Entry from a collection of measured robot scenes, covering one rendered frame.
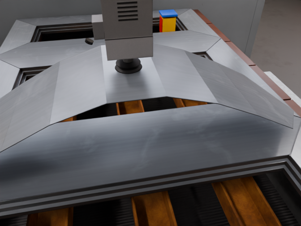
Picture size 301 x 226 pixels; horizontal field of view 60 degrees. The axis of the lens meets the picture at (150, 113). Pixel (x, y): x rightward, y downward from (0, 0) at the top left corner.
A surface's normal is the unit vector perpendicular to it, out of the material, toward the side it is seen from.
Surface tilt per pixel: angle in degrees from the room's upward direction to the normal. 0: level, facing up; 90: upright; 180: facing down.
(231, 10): 90
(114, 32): 90
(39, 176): 0
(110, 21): 90
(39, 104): 27
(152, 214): 0
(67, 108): 18
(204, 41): 0
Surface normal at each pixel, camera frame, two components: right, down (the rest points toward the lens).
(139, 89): 0.00, -0.78
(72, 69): -0.30, -0.70
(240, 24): 0.19, 0.62
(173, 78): 0.28, -0.78
